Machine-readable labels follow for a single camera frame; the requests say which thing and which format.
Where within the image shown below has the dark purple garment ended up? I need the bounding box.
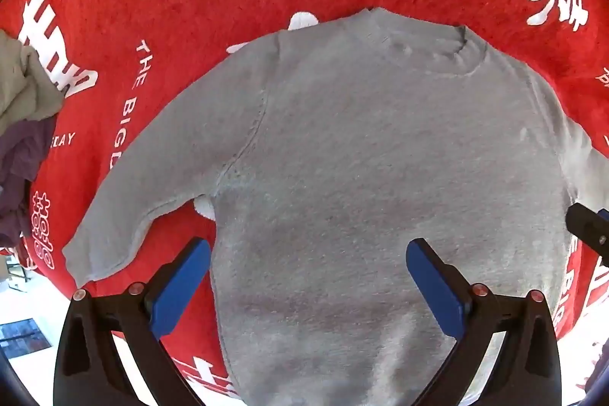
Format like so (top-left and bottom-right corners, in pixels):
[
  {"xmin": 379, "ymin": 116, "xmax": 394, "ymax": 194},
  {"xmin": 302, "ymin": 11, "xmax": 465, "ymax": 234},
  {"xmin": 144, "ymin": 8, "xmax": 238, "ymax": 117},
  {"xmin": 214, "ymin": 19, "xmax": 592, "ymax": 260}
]
[{"xmin": 0, "ymin": 116, "xmax": 59, "ymax": 248}]

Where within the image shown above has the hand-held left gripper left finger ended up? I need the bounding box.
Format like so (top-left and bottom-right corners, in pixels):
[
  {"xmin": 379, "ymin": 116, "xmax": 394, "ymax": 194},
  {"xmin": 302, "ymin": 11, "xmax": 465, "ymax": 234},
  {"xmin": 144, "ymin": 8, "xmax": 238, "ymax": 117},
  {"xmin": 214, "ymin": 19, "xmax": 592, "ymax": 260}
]
[{"xmin": 53, "ymin": 236, "xmax": 212, "ymax": 406}]

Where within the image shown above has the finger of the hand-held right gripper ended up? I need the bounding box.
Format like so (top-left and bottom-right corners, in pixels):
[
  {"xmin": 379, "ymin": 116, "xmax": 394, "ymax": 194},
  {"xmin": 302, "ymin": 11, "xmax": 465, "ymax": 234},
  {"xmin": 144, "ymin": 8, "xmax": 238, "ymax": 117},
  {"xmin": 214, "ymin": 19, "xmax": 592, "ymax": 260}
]
[{"xmin": 565, "ymin": 202, "xmax": 609, "ymax": 267}]

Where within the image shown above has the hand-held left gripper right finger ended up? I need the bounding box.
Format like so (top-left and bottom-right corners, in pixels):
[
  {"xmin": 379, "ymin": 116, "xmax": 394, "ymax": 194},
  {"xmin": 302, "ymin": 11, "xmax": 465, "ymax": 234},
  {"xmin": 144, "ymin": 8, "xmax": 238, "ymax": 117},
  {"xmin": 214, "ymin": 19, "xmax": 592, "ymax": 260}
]
[{"xmin": 405, "ymin": 237, "xmax": 564, "ymax": 406}]

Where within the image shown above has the grey sweater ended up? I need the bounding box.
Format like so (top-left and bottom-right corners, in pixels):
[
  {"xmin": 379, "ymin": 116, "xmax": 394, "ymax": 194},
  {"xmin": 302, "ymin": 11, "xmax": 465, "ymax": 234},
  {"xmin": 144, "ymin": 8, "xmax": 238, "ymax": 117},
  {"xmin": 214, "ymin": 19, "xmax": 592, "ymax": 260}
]
[{"xmin": 62, "ymin": 7, "xmax": 609, "ymax": 406}]

